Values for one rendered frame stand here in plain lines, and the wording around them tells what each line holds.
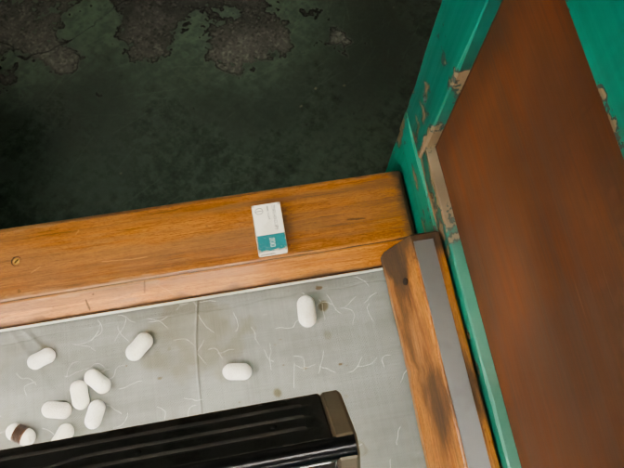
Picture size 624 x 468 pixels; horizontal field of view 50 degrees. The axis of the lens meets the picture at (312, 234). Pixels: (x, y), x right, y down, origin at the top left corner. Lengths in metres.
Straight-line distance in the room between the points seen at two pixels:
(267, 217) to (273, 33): 1.15
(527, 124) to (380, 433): 0.41
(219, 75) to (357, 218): 1.07
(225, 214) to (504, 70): 0.41
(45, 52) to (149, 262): 1.22
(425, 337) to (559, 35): 0.36
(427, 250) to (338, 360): 0.18
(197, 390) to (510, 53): 0.50
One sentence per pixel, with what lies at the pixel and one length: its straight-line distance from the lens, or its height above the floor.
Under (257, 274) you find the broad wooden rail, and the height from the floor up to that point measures 0.75.
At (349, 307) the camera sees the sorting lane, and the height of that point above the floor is 0.74.
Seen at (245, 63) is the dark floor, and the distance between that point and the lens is 1.86.
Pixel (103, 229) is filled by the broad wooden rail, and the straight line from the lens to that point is 0.85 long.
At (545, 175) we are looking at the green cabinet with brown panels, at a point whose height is 1.10.
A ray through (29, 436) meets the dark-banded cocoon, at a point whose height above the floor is 0.76.
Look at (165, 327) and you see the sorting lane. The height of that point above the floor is 0.74.
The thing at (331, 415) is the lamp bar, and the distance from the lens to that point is 0.45.
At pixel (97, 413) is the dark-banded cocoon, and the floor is 0.76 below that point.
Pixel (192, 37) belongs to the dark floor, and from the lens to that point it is 1.92.
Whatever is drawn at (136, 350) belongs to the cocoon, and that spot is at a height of 0.76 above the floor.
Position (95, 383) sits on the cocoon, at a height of 0.76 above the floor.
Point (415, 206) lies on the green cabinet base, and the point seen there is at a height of 0.78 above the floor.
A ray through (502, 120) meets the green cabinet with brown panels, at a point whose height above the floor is 1.06.
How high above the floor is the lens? 1.54
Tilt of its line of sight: 70 degrees down
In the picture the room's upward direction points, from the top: 7 degrees clockwise
